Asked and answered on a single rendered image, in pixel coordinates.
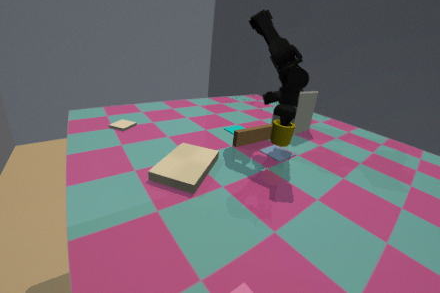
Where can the beige flat rectangular slab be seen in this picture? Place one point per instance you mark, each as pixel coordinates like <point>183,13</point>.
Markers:
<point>185,167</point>

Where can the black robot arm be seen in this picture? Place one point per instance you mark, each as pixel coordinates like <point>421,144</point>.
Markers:
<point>282,55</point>

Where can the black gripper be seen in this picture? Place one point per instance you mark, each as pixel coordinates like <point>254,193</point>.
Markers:
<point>285,108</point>

